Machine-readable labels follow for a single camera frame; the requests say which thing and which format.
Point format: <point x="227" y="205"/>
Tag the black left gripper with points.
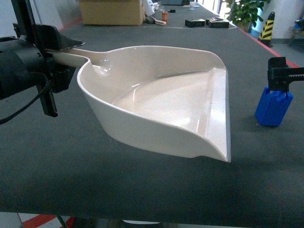
<point x="43" y="37"/>

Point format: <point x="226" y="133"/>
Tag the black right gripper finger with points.
<point x="280" y="76"/>

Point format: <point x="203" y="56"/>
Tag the blue 3D-printed part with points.
<point x="272" y="107"/>

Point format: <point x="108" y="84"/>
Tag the beige plastic dustpan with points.
<point x="168" y="100"/>

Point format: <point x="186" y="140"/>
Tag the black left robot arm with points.
<point x="26" y="61"/>

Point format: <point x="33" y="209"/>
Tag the yellow black traffic cone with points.
<point x="266" y="34"/>

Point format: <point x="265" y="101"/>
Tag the large cardboard box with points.
<point x="112" y="12"/>

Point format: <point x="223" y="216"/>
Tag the green potted plant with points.
<point x="245" y="12"/>

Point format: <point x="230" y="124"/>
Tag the black box right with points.
<point x="217" y="23"/>

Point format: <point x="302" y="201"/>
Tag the black box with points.
<point x="217" y="23"/>
<point x="194" y="23"/>

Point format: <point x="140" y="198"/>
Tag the black box left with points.
<point x="194" y="23"/>

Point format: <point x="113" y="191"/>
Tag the orange can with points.
<point x="165" y="16"/>

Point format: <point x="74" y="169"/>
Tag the wooden handled brush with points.
<point x="152" y="20"/>

